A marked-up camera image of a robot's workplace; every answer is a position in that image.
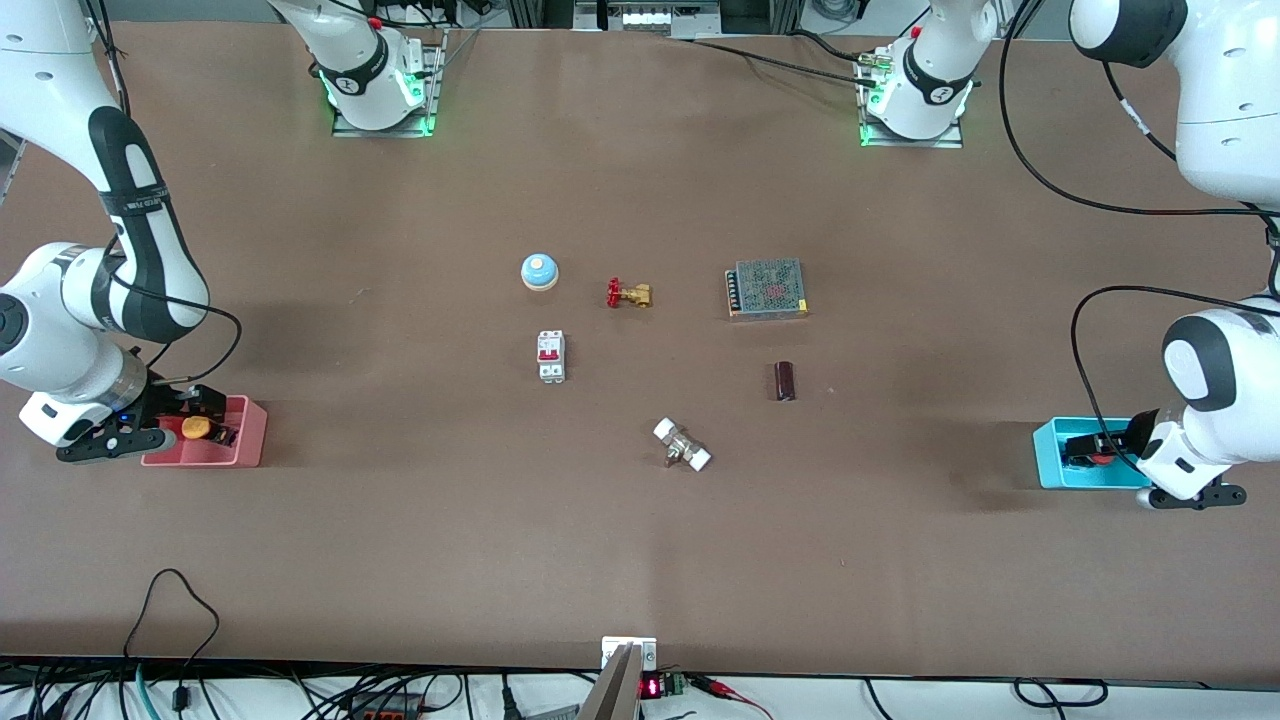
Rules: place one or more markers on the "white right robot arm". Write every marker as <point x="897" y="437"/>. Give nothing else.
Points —
<point x="60" y="330"/>

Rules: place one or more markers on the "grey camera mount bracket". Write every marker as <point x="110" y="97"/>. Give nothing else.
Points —
<point x="622" y="680"/>

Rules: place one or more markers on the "pink plastic bin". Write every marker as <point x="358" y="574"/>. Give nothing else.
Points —
<point x="245" y="435"/>

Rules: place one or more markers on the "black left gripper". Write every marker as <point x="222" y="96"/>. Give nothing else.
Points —
<point x="1128" y="438"/>

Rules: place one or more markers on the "silver valve white caps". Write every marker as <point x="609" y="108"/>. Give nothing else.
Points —
<point x="682" y="445"/>

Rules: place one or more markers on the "metal mesh power supply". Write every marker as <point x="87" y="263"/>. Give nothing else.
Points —
<point x="768" y="288"/>

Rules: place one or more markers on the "cyan plastic bin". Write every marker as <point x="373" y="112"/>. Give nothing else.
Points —
<point x="1050" y="465"/>

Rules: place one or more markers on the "dark brown cylindrical capacitor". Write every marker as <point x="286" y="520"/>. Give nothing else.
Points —
<point x="785" y="381"/>

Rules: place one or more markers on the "yellow push button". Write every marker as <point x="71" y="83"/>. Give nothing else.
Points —
<point x="195" y="428"/>

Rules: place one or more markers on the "white circuit breaker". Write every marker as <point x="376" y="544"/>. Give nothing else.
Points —
<point x="551" y="357"/>

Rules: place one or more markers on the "blue dome call bell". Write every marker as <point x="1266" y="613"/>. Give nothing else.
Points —
<point x="539" y="271"/>

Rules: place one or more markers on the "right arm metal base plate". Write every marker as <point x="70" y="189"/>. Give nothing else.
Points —
<point x="436" y="75"/>

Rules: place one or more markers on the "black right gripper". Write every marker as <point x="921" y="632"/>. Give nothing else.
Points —
<point x="163" y="404"/>

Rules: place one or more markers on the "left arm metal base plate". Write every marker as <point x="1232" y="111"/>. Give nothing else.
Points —
<point x="915" y="142"/>

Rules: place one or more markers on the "red alligator clip lead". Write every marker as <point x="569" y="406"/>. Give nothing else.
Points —
<point x="725" y="688"/>

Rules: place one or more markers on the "red digit display module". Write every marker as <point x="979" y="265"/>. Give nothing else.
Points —
<point x="651" y="688"/>

